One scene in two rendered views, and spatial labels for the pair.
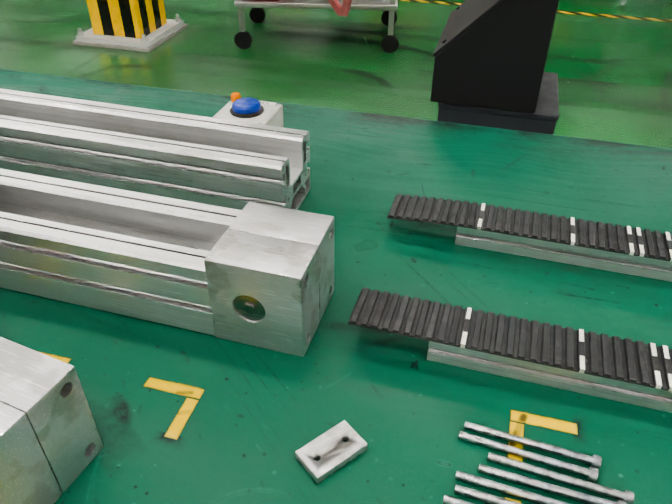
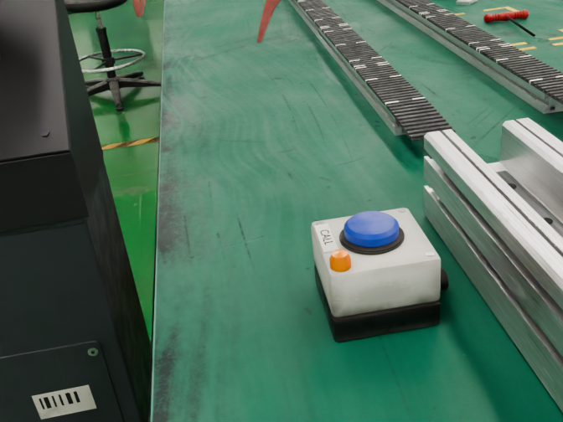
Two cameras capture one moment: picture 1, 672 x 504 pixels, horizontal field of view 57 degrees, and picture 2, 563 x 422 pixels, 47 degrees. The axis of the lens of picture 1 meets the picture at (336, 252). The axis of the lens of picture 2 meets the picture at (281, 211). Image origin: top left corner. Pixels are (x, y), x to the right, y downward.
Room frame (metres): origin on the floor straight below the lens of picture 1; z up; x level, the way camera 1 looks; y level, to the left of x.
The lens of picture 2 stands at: (1.02, 0.49, 1.09)
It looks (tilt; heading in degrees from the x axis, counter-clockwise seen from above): 28 degrees down; 249
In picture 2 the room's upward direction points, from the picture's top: 7 degrees counter-clockwise
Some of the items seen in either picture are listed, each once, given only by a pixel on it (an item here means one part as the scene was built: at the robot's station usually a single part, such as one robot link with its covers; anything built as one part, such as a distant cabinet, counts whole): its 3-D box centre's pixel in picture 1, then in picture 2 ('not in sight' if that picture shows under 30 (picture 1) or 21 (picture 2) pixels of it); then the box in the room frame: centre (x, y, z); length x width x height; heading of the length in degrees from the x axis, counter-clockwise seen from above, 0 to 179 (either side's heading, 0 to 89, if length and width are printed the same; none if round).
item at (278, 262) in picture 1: (279, 269); not in sight; (0.47, 0.06, 0.83); 0.12 x 0.09 x 0.10; 164
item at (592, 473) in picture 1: (526, 454); not in sight; (0.29, -0.15, 0.78); 0.11 x 0.01 x 0.01; 69
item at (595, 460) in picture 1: (530, 443); not in sight; (0.30, -0.16, 0.78); 0.11 x 0.01 x 0.01; 70
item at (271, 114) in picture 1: (246, 132); (384, 268); (0.81, 0.13, 0.81); 0.10 x 0.08 x 0.06; 164
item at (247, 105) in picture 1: (246, 108); (371, 233); (0.81, 0.13, 0.84); 0.04 x 0.04 x 0.02
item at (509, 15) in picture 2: not in sight; (519, 24); (0.18, -0.43, 0.79); 0.16 x 0.08 x 0.02; 66
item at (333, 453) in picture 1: (331, 450); not in sight; (0.30, 0.00, 0.78); 0.05 x 0.03 x 0.01; 128
